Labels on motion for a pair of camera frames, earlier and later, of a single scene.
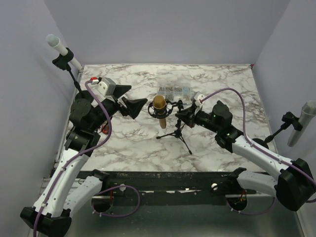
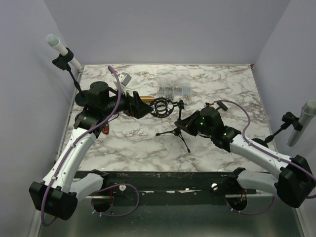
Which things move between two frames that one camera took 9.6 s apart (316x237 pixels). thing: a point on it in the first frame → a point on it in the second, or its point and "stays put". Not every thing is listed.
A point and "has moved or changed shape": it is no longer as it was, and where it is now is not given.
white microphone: x=54 y=41 stays put
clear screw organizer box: x=174 y=85 stays put
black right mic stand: x=290 y=119 stays put
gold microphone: x=159 y=104 has moved or changed shape
